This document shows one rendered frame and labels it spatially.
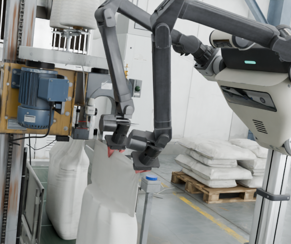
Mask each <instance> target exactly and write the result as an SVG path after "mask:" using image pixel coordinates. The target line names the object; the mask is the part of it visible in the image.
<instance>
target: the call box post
mask: <svg viewBox="0 0 291 244"><path fill-rule="evenodd" d="M152 199H153V192H149V193H147V192H146V194H145V204H144V212H143V219H142V226H141V234H140V241H139V244H146V242H147V235H148V228H149V221H150V213H151V206H152Z"/></svg>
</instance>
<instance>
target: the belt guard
mask: <svg viewBox="0 0 291 244"><path fill-rule="evenodd" d="M18 58H20V59H27V60H34V61H45V62H53V63H62V64H70V65H79V66H87V67H93V68H101V69H108V64H107V59H106V58H101V57H95V56H89V55H83V54H77V53H71V52H65V51H58V50H52V49H45V48H38V47H30V46H19V56H18Z"/></svg>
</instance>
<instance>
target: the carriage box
mask: <svg viewBox="0 0 291 244"><path fill-rule="evenodd" d="M21 67H28V66H26V65H24V64H16V63H7V62H5V63H3V62H2V61H0V76H1V71H2V72H3V73H4V75H3V87H2V89H1V88H0V133H16V134H39V135H46V134H47V131H48V129H29V128H27V129H26V130H23V129H7V125H8V119H17V109H18V106H20V105H21V103H19V102H18V97H19V89H16V88H12V87H11V82H12V70H13V69H14V68H15V69H21ZM31 68H32V67H31ZM50 70H53V69H50ZM54 71H58V75H63V76H67V79H68V80H69V90H68V100H67V101H66V102H65V108H64V114H63V115H61V114H59V113H57V112H56V111H54V119H53V124H52V126H51V127H50V131H49V135H61V136H71V132H72V122H73V109H74V100H75V90H76V81H77V71H75V70H70V69H66V68H57V67H55V69H54Z"/></svg>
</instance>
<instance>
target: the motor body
mask: <svg viewBox="0 0 291 244"><path fill-rule="evenodd" d="M21 70H22V71H21V74H20V85H19V97H18V102H19V103H21V105H20V106H18V109H17V122H18V124H19V125H20V126H22V127H25V128H29V129H48V126H49V116H50V106H49V104H48V102H49V101H47V100H45V99H42V98H39V97H38V88H39V79H40V78H41V77H47V78H57V74H58V71H54V70H47V69H37V68H31V67H21ZM54 111H55V110H54V109H52V117H51V126H52V124H53V119H54Z"/></svg>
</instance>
